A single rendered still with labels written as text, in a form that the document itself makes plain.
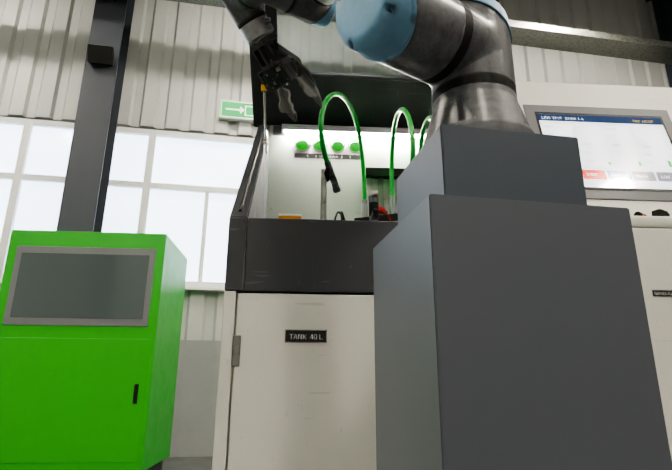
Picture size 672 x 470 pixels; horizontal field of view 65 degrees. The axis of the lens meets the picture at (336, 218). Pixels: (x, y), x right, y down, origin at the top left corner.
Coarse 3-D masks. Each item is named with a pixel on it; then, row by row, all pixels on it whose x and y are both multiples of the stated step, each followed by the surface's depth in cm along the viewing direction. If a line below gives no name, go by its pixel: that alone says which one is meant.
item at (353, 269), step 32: (256, 224) 114; (288, 224) 114; (320, 224) 115; (352, 224) 115; (384, 224) 116; (256, 256) 112; (288, 256) 112; (320, 256) 113; (352, 256) 113; (256, 288) 110; (288, 288) 110; (320, 288) 111; (352, 288) 111
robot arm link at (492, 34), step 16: (464, 0) 74; (480, 0) 73; (480, 16) 71; (496, 16) 73; (464, 32) 68; (480, 32) 70; (496, 32) 72; (464, 48) 69; (480, 48) 70; (496, 48) 71; (448, 64) 70; (464, 64) 70; (480, 64) 70; (496, 64) 71; (512, 64) 73; (432, 80) 73; (448, 80) 72; (512, 80) 72
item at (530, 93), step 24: (528, 96) 168; (552, 96) 169; (576, 96) 170; (600, 96) 170; (624, 96) 171; (648, 96) 172; (648, 240) 119; (648, 264) 117; (648, 288) 116; (648, 312) 114
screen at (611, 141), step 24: (528, 120) 162; (552, 120) 163; (576, 120) 163; (600, 120) 164; (624, 120) 165; (648, 120) 166; (600, 144) 159; (624, 144) 160; (648, 144) 160; (600, 168) 154; (624, 168) 155; (648, 168) 155; (600, 192) 150; (624, 192) 150; (648, 192) 151
